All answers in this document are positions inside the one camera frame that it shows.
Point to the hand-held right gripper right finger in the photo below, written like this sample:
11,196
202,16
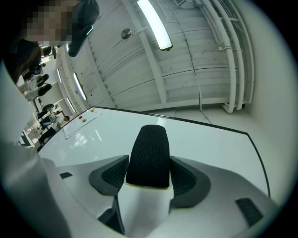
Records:
221,209

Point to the person's face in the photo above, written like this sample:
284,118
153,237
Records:
49,21

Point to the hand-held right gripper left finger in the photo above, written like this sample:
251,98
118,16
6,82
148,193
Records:
76,186

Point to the whiteboard with black frame stand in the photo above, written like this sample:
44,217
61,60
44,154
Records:
209,144

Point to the long ceiling light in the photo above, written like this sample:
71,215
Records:
79,86
156,25

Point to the creased printed paper sheet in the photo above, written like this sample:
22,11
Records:
74,129

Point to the round silver ceiling disc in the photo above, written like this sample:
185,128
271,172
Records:
126,34

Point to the white ceiling pipe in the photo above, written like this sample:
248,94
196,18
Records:
227,76
239,76
250,69

